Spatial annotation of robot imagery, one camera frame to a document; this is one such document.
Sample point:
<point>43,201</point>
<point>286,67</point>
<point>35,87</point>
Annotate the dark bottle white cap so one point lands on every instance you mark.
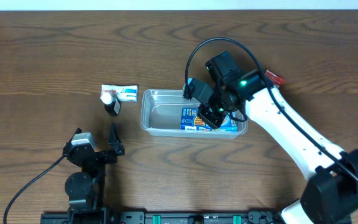
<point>111,104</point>

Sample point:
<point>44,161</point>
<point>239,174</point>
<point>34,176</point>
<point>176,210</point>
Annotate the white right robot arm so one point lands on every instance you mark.
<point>331,193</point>

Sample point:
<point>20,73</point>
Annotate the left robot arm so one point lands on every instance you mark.
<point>85,188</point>

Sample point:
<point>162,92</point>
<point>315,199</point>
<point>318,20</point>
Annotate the red orange Panadol box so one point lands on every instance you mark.
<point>277,80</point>

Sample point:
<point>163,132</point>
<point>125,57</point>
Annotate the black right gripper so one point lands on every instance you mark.
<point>212,114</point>

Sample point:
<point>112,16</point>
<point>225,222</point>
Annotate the clear plastic container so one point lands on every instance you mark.
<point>162,111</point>

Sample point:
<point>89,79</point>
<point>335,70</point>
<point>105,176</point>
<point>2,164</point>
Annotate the blue Kool Fever box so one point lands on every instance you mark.
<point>191,122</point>

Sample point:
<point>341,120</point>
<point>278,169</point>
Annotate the white Panadol box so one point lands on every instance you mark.
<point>119,92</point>

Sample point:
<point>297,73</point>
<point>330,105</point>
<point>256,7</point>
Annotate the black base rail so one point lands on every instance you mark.
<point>137,217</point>

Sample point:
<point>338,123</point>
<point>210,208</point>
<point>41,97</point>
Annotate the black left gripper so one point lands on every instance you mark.
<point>99,156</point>

